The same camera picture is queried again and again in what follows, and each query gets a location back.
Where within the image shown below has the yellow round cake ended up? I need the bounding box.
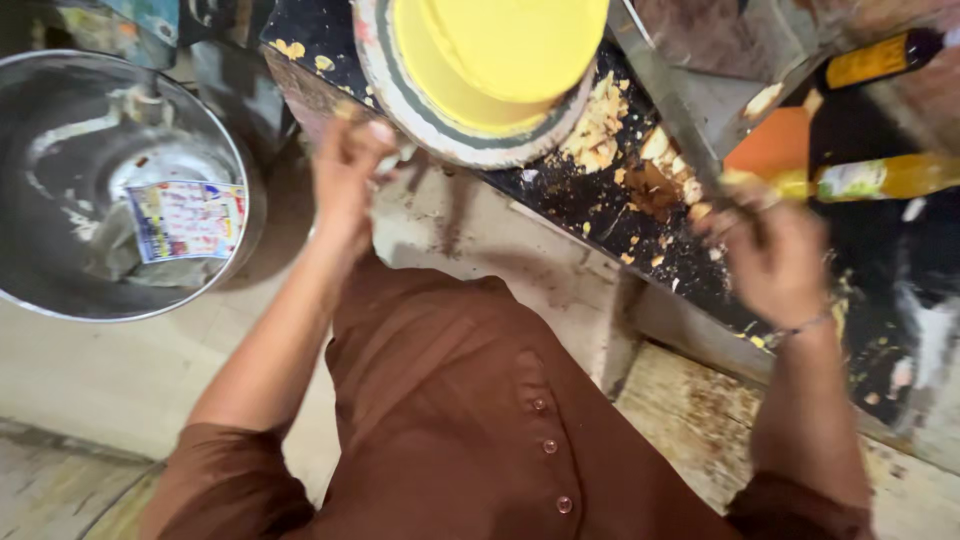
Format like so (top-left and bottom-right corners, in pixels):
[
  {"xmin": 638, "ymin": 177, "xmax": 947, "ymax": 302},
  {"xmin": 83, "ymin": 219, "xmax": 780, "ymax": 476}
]
[{"xmin": 391, "ymin": 0, "xmax": 610, "ymax": 138}]

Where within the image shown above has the person's brown shirt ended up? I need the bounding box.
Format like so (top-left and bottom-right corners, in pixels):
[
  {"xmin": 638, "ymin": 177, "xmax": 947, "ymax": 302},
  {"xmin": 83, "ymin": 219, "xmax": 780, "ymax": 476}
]
[{"xmin": 138, "ymin": 251, "xmax": 875, "ymax": 540}]

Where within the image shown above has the round cake turntable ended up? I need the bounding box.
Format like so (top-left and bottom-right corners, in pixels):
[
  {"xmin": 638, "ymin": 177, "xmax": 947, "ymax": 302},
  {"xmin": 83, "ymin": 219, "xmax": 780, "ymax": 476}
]
[{"xmin": 351, "ymin": 0, "xmax": 601, "ymax": 171}]

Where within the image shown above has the long metal cake knife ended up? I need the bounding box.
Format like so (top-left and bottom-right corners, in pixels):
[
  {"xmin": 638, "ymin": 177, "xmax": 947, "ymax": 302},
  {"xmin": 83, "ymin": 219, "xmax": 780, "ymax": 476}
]
[{"xmin": 606, "ymin": 0, "xmax": 766, "ymax": 234}]

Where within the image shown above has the person's right hand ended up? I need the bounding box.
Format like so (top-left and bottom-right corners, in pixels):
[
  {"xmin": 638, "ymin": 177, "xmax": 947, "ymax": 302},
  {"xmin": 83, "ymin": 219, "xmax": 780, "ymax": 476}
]
[{"xmin": 693, "ymin": 183, "xmax": 830, "ymax": 331}]

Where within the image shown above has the dark bottle with yellow label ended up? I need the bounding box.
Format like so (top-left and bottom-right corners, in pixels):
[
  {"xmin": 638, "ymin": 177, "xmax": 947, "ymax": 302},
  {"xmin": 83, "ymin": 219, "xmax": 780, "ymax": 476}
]
[{"xmin": 813, "ymin": 27, "xmax": 948, "ymax": 94}]

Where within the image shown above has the printed paper wrapper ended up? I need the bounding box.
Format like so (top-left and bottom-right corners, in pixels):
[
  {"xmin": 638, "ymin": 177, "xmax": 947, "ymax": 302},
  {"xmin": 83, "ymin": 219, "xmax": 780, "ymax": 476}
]
[{"xmin": 126, "ymin": 180, "xmax": 249, "ymax": 265}]

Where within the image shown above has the orange box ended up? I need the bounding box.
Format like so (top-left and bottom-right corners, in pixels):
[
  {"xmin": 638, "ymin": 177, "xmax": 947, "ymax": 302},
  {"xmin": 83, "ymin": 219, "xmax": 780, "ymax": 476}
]
[{"xmin": 723, "ymin": 105, "xmax": 815, "ymax": 181}]

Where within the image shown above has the person's left hand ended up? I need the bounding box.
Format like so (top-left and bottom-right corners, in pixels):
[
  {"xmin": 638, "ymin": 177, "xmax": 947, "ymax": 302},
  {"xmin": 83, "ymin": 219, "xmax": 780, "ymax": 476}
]
[{"xmin": 311, "ymin": 112, "xmax": 400, "ymax": 240}]

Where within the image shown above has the large steel bowl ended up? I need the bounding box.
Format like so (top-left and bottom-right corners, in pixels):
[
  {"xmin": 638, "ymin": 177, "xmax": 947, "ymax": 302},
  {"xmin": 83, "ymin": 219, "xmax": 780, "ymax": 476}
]
[{"xmin": 0, "ymin": 49, "xmax": 267, "ymax": 324}]

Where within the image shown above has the yellow bottle with white label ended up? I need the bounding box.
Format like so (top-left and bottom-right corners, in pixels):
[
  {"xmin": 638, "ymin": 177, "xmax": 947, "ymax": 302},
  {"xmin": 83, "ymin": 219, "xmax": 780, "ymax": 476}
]
[{"xmin": 723, "ymin": 152, "xmax": 960, "ymax": 205}]

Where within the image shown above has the thin wrist bracelet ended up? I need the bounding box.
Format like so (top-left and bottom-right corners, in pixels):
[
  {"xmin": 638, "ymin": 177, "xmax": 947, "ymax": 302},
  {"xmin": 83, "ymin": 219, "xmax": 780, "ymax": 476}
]
[{"xmin": 772, "ymin": 311, "xmax": 837, "ymax": 339}]

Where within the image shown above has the pile of cake crumbs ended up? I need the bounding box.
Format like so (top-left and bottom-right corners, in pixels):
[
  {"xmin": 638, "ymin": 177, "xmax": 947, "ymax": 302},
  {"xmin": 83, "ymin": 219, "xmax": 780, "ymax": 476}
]
[{"xmin": 555, "ymin": 71, "xmax": 714, "ymax": 226}]

